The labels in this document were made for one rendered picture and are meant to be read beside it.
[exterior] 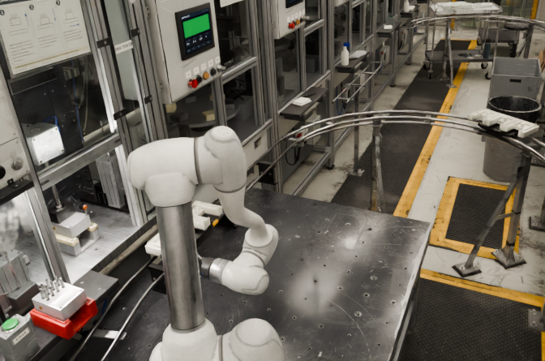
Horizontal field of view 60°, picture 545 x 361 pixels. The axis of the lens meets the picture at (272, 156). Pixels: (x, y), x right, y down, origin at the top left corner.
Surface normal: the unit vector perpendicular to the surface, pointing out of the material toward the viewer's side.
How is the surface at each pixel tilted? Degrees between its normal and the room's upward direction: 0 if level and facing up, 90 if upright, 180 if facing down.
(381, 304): 0
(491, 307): 0
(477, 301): 0
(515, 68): 89
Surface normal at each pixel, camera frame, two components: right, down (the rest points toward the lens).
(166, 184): 0.06, 0.24
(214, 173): 0.26, 0.59
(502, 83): -0.41, 0.45
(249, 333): 0.05, -0.90
